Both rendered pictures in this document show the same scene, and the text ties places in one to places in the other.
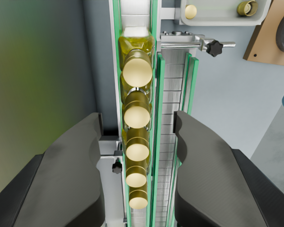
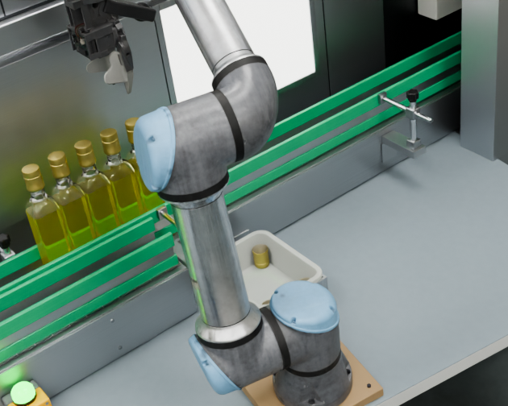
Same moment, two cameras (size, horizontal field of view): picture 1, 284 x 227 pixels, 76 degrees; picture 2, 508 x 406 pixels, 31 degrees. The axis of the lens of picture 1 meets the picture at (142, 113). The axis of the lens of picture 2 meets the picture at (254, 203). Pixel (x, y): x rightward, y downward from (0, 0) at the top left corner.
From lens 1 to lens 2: 1.83 m
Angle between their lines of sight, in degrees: 74
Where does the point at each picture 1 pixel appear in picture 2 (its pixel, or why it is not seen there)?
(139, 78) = (131, 122)
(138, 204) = (28, 168)
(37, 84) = (97, 110)
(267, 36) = not seen: hidden behind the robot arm
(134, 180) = (55, 155)
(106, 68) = not seen: hidden behind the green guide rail
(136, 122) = (104, 133)
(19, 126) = (81, 93)
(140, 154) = (82, 145)
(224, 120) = not seen: outside the picture
